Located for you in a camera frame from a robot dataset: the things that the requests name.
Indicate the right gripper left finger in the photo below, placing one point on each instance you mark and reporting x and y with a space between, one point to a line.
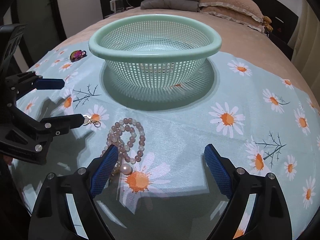
51 217

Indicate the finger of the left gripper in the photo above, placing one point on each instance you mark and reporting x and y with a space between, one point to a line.
58 125
24 83

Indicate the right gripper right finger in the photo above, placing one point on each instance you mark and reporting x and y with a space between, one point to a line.
270 217

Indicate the gold clasp pendant earring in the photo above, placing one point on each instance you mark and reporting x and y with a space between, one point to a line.
88 120

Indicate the iridescent metallic charm pendant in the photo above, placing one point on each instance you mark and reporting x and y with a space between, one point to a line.
77 55

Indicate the pearl drop earring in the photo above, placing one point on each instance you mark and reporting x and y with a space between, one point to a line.
125 169

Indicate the daisy print teal cloth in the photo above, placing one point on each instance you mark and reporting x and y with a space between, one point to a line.
260 121

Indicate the mint green plastic colander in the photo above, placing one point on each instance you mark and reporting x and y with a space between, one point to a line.
156 58

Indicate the white bedside device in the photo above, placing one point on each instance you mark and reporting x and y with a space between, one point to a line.
117 6

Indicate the lower grey folded blanket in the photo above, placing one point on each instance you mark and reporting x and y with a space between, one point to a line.
183 5

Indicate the cream curtain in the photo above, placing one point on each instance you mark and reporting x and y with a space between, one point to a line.
306 44

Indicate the brown plush toy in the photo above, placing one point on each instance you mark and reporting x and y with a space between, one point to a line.
267 24

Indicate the lower pink ruffled pillow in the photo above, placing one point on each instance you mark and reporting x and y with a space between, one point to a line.
234 16

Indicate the pink ruffled pillow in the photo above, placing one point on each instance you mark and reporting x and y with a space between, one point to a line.
234 16
246 7

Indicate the upper pink ruffled pillow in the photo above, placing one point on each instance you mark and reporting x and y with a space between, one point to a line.
246 7

